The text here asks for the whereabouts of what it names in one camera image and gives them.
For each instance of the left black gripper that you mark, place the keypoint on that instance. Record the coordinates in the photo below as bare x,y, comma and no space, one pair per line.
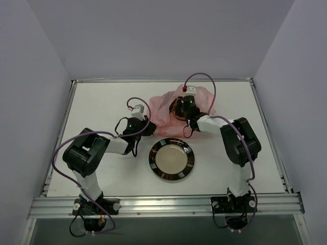
149,127

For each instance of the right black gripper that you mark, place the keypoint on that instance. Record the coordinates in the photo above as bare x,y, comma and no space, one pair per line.
180,107

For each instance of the pink plastic bag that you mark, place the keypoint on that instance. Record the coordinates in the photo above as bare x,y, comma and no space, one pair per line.
168,124

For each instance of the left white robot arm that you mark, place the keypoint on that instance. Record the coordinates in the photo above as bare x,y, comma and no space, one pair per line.
85,153

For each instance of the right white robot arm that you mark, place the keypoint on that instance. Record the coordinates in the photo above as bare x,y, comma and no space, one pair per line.
240,142

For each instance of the black rimmed ceramic plate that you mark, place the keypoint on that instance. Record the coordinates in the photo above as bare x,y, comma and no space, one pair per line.
171,159

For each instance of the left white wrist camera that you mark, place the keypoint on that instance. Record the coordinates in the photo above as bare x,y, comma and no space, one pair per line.
138,112

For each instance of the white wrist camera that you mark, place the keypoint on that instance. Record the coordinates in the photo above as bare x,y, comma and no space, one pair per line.
138,112
189,90

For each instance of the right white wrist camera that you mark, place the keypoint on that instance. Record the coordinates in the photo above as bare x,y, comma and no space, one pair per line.
189,90

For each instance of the aluminium front rail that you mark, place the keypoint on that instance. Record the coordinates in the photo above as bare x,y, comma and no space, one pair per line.
167,206

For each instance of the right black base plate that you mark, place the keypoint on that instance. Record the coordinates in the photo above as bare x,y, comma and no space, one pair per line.
230,204

